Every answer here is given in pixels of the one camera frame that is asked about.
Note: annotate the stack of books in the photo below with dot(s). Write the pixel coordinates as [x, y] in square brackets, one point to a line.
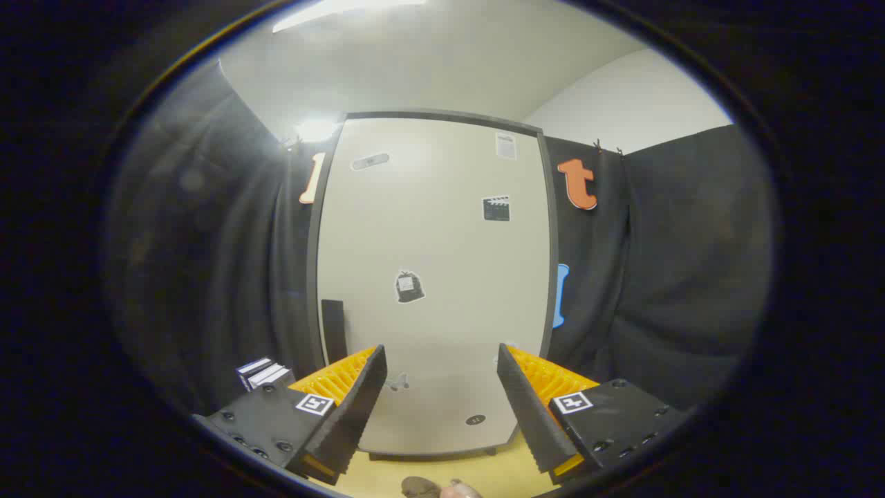
[263, 373]

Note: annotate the black backdrop cloth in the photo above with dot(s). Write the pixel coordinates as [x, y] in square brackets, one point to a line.
[677, 263]

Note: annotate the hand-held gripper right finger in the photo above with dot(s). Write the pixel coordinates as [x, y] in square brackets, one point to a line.
[529, 408]

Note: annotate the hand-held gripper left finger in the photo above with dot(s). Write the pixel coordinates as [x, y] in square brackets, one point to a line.
[356, 408]

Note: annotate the brown plush shoe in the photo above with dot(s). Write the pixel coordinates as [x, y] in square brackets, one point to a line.
[420, 488]

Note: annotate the white shoe cabinet door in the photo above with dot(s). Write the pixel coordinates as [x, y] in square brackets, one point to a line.
[449, 332]

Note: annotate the grey shoe cabinet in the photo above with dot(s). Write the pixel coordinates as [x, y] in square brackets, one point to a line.
[312, 263]

